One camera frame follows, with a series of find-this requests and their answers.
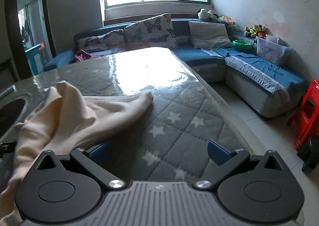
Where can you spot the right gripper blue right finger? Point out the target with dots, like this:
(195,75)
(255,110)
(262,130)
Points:
(229,163)

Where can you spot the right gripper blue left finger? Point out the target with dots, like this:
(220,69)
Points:
(92,163)

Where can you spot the cream knit sweater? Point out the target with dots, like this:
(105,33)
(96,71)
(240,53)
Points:
(67,120)

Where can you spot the grey star quilted table cover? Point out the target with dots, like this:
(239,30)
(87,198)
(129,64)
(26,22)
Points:
(169,142)

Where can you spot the blue corner sofa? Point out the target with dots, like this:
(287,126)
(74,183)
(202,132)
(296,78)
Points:
(269,89)

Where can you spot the red plastic stool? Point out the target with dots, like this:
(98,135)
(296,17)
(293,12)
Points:
(306,117)

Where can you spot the black round induction cooktop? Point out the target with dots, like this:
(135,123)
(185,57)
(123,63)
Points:
(10,113)

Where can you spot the pink garment on sofa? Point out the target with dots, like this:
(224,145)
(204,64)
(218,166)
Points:
(82,55)

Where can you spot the grey remote control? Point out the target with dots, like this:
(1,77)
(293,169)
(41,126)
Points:
(7,91)

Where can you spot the green plastic bowl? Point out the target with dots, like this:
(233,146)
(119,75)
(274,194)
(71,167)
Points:
(241,45)

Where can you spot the blue children's cabinet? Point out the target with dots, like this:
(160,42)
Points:
(36,58)

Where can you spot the long butterfly print pillow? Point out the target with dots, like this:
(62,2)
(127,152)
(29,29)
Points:
(110,43)

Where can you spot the clear plastic storage box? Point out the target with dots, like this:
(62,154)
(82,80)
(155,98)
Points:
(273,49)

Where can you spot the grey square cushion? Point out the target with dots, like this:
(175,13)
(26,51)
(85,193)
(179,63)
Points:
(208,35)

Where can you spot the colourful plush toy pile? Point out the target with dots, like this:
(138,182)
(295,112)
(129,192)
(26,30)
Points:
(255,31)

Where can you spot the green orange toys on sill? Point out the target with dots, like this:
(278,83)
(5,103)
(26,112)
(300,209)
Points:
(227,20)

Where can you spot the large butterfly print pillow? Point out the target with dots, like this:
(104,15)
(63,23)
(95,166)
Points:
(152,32)

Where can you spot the white plush toy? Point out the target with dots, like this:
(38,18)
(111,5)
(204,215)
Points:
(203,14)

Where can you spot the dark doorway frame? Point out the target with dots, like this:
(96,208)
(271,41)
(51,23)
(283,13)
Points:
(27,23)

